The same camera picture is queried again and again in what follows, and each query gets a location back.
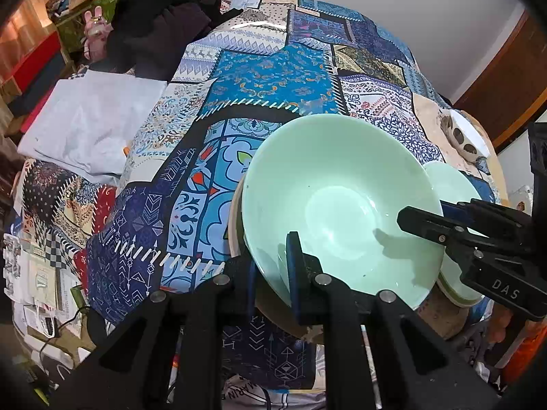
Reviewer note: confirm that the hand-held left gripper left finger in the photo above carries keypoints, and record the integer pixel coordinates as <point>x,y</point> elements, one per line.
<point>239,277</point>

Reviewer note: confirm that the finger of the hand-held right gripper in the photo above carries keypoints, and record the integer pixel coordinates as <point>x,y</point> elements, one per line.
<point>491,222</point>
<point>423,224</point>

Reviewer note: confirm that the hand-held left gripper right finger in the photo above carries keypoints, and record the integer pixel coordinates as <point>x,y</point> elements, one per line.
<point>292,273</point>

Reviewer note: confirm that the large green bowl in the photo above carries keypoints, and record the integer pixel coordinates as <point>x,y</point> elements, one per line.
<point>342,166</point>

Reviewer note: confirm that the small green bowl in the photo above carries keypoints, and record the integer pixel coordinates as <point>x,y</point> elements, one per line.
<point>448,183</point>

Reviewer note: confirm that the white patterned bowl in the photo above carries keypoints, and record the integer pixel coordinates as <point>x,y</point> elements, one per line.
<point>468,134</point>

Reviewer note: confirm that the white printed cloth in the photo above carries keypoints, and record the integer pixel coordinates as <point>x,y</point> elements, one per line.
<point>243,393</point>

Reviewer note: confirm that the brown wooden door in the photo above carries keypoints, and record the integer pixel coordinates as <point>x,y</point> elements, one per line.
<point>513,89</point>

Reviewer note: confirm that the white paper bag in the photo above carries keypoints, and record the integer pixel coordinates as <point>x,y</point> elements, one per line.
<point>42,282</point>

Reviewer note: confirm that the blue patchwork tablecloth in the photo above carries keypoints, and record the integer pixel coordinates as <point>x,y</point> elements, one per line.
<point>273,77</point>

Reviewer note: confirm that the grey folded cloth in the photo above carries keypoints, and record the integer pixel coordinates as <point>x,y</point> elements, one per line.
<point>89,124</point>

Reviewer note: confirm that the black clothing pile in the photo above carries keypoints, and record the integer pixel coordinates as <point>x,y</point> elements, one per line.
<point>162,21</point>

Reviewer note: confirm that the pink bunny toy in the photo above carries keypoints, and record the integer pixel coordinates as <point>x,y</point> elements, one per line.
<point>96,34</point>

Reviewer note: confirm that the green box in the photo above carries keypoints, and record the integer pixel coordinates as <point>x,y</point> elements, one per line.
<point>81,21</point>

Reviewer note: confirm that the red box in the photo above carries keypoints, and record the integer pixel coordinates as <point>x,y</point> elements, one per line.
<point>30,59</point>

